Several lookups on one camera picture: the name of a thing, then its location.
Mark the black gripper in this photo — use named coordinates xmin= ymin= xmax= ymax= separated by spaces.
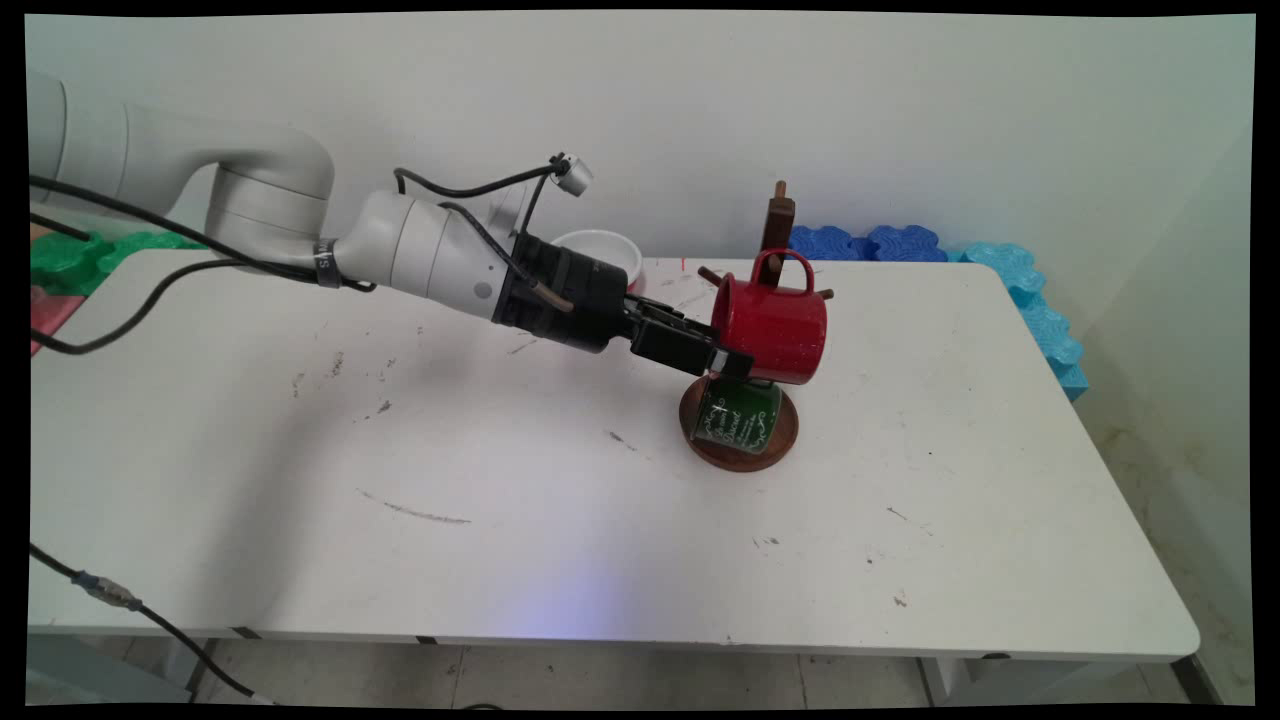
xmin=495 ymin=235 xmax=755 ymax=381

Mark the red enamel mug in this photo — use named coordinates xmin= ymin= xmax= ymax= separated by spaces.
xmin=710 ymin=248 xmax=829 ymax=386

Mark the green mug with white print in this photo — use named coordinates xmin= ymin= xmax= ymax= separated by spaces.
xmin=690 ymin=375 xmax=783 ymax=456

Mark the red bowl with white inside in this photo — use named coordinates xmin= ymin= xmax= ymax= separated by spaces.
xmin=550 ymin=229 xmax=643 ymax=293

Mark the dark wooden mug tree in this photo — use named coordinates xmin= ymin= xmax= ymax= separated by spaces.
xmin=678 ymin=180 xmax=836 ymax=473

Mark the dark blue foam block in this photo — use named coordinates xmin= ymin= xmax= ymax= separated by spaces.
xmin=788 ymin=224 xmax=949 ymax=263

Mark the light blue foam block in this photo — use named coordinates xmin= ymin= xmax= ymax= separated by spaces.
xmin=950 ymin=241 xmax=1089 ymax=403

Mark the white table leg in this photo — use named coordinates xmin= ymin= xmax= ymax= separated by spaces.
xmin=160 ymin=638 xmax=216 ymax=691
xmin=918 ymin=656 xmax=976 ymax=707

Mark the green foam block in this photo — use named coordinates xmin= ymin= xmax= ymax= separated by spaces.
xmin=30 ymin=230 xmax=206 ymax=298

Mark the red foam mat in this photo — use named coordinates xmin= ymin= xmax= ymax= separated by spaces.
xmin=30 ymin=285 xmax=81 ymax=356

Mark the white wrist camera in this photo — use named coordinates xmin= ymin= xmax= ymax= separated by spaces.
xmin=548 ymin=152 xmax=595 ymax=197

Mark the black camera cable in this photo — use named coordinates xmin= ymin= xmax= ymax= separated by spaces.
xmin=393 ymin=160 xmax=561 ymax=241

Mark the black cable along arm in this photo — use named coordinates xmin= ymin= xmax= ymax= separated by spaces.
xmin=28 ymin=175 xmax=379 ymax=357

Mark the black cable with grey connector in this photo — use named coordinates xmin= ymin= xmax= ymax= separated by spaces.
xmin=28 ymin=543 xmax=276 ymax=704

